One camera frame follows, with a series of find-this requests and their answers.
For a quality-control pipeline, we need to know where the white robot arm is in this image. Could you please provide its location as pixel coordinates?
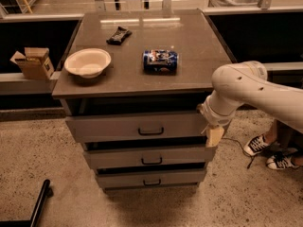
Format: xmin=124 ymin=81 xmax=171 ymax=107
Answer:
xmin=197 ymin=61 xmax=303 ymax=148

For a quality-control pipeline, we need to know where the black snack wrapper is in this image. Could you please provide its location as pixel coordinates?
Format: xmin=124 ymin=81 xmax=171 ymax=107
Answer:
xmin=106 ymin=26 xmax=132 ymax=45

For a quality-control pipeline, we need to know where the black white sneaker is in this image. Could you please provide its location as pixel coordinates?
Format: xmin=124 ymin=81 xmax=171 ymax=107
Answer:
xmin=242 ymin=134 xmax=276 ymax=157
xmin=266 ymin=151 xmax=300 ymax=170

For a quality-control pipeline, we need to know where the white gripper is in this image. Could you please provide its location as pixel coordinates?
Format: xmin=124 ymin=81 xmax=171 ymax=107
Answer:
xmin=196 ymin=95 xmax=236 ymax=148

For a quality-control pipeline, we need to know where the grey bottom drawer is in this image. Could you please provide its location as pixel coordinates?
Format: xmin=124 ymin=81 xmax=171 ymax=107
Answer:
xmin=96 ymin=168 xmax=205 ymax=189

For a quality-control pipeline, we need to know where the white paper bowl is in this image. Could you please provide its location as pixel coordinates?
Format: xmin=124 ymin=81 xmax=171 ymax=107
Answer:
xmin=64 ymin=48 xmax=112 ymax=79

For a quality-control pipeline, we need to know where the grey drawer cabinet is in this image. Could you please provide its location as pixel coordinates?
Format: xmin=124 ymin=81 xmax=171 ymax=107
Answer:
xmin=53 ymin=9 xmax=230 ymax=178

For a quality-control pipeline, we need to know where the grey top drawer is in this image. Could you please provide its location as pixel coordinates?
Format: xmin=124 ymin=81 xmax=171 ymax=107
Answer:
xmin=66 ymin=111 xmax=207 ymax=143

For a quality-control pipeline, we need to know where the black metal bar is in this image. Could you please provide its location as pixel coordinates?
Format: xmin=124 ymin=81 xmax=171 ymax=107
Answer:
xmin=0 ymin=179 xmax=53 ymax=227

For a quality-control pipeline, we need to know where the grey middle drawer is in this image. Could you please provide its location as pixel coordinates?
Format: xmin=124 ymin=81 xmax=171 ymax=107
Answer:
xmin=83 ymin=144 xmax=217 ymax=169

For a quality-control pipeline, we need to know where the grey drawer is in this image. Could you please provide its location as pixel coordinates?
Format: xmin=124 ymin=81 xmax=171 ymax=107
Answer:
xmin=66 ymin=111 xmax=207 ymax=143
xmin=83 ymin=144 xmax=217 ymax=169
xmin=96 ymin=168 xmax=205 ymax=189

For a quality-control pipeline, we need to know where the person in yellow shorts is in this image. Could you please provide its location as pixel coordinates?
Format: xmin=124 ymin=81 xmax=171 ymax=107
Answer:
xmin=265 ymin=120 xmax=303 ymax=167

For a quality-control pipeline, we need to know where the black floor cable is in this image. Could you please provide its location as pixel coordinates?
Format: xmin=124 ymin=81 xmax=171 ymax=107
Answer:
xmin=221 ymin=137 xmax=258 ymax=170

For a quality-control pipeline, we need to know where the open cardboard box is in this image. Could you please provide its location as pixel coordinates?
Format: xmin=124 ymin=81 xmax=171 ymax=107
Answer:
xmin=10 ymin=47 xmax=54 ymax=80

